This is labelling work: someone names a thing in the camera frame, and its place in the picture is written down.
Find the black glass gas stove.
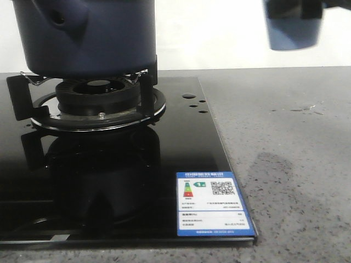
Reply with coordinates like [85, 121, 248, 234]
[1, 77, 257, 250]

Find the blue ribbed plastic cup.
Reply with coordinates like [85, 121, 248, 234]
[262, 0, 327, 52]

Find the dark blue pot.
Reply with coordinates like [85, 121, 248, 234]
[13, 1, 156, 78]

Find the black gas burner ring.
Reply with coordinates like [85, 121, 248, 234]
[54, 78, 142, 117]

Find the blue energy label sticker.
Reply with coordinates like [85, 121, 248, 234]
[176, 171, 256, 237]

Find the black pot support grate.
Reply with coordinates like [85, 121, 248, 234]
[6, 62, 166, 133]

